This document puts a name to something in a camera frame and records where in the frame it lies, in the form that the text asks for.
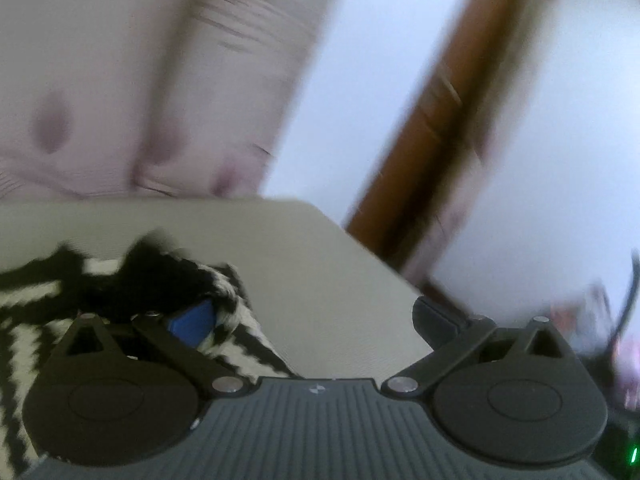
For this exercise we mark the black and white zigzag knit garment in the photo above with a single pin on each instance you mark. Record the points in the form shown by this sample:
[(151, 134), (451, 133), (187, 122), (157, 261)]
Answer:
[(22, 342)]

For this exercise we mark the brown wooden door frame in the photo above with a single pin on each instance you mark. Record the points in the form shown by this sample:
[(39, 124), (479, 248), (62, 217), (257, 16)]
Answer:
[(430, 150)]

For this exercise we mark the white curtain with pink print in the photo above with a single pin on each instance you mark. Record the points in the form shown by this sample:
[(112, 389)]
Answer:
[(150, 70)]

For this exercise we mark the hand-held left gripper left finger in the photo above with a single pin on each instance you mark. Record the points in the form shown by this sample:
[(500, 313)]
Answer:
[(192, 325)]

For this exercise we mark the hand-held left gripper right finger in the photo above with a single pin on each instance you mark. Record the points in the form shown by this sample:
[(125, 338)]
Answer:
[(434, 324)]

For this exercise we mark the beige mat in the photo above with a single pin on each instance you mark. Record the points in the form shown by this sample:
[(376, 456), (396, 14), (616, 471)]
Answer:
[(300, 270)]

